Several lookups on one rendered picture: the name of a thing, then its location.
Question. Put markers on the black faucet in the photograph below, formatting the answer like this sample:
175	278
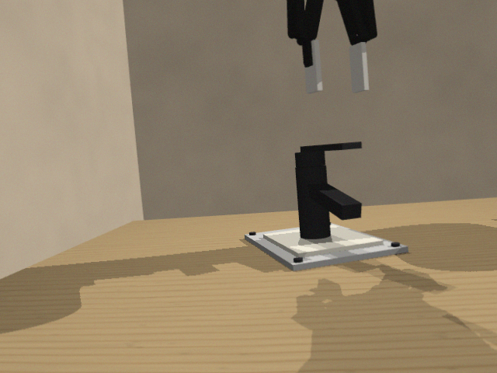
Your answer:
315	199

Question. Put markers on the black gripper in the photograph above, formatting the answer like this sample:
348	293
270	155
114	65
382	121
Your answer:
302	25

